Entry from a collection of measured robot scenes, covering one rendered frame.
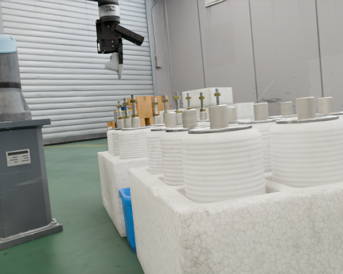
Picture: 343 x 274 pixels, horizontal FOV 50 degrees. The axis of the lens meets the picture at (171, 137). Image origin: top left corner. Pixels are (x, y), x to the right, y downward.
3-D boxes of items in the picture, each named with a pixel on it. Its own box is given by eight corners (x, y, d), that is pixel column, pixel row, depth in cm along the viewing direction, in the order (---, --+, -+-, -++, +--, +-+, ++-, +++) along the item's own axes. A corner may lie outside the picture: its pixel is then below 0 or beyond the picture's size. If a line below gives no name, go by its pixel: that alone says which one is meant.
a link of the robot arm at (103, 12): (117, 11, 137) (121, 4, 129) (118, 23, 137) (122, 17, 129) (97, 10, 134) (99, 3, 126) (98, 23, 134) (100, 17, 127)
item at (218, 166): (209, 305, 39) (193, 136, 38) (184, 271, 48) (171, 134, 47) (289, 287, 41) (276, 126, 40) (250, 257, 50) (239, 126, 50)
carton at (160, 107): (170, 116, 537) (167, 95, 535) (157, 117, 521) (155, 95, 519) (156, 117, 559) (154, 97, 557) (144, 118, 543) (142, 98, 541)
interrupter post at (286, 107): (285, 119, 71) (283, 101, 71) (278, 119, 73) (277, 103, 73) (296, 118, 71) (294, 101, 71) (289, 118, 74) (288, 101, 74)
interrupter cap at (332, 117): (297, 126, 42) (296, 120, 42) (265, 126, 49) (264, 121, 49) (353, 120, 44) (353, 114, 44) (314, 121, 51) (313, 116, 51)
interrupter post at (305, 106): (304, 124, 45) (301, 97, 45) (293, 124, 47) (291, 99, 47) (320, 122, 46) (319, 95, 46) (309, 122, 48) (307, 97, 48)
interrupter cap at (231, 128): (200, 137, 39) (199, 130, 39) (181, 135, 47) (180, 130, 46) (264, 130, 41) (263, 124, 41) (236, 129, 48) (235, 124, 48)
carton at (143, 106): (152, 117, 511) (150, 95, 510) (140, 118, 494) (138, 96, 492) (138, 118, 532) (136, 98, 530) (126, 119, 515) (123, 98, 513)
